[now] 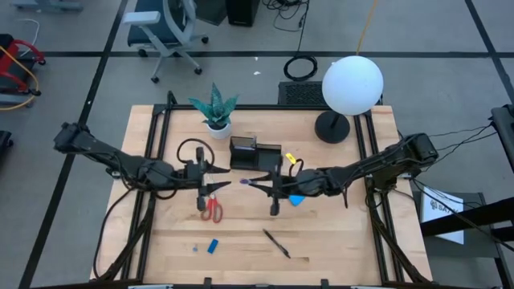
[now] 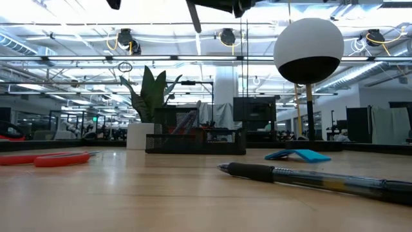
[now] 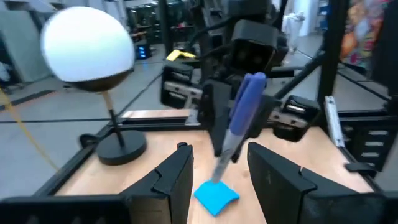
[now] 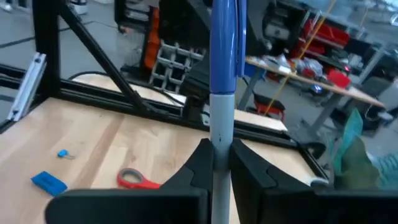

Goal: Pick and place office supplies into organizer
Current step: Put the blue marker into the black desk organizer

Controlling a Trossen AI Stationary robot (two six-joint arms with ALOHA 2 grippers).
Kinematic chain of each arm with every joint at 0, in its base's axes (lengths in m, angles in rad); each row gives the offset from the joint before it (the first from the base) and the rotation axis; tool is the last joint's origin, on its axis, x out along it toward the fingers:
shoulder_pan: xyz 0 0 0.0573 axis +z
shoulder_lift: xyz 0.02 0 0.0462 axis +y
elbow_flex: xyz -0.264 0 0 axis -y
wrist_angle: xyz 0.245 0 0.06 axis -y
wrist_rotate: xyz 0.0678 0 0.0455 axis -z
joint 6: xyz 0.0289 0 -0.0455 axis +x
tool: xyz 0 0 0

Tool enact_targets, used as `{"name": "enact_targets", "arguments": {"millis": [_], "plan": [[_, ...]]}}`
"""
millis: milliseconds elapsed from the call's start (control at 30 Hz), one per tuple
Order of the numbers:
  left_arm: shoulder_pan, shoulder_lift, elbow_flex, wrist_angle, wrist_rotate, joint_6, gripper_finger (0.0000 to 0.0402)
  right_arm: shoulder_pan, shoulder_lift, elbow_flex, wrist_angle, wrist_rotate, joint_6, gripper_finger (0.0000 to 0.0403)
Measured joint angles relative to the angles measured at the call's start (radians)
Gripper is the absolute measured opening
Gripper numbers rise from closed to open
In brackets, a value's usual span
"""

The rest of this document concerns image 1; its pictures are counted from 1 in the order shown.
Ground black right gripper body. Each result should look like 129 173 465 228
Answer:
268 155 308 217

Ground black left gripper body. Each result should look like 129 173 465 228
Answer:
182 146 214 212

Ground red-handled scissors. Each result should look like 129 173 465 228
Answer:
199 194 224 225

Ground black gel pen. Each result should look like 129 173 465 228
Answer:
263 228 291 259

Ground black mesh desk organizer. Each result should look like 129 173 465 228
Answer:
229 136 284 173

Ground blue and grey office chair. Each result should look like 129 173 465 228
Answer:
122 0 210 84

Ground white plant pot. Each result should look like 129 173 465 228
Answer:
206 120 233 140

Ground green striped snake plant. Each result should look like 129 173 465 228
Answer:
188 82 239 130

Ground black perforated panel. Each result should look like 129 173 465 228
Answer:
277 81 327 106

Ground white globe lamp black stand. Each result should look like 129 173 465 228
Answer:
313 55 385 145

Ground white paper sheet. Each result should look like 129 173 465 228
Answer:
420 186 465 245

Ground black computer tower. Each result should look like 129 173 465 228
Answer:
224 0 261 28

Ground black device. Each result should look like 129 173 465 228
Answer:
490 104 514 173

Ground red and black cart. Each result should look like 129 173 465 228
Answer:
0 34 47 97

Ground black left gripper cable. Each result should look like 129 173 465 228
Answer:
176 138 216 165

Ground black metal table frame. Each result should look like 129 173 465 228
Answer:
90 91 433 288

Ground coiled black cable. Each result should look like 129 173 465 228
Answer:
283 55 318 83

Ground yellow hanging cable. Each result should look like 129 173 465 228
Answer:
356 0 378 56

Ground yellow hose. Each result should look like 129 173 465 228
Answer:
0 46 40 112

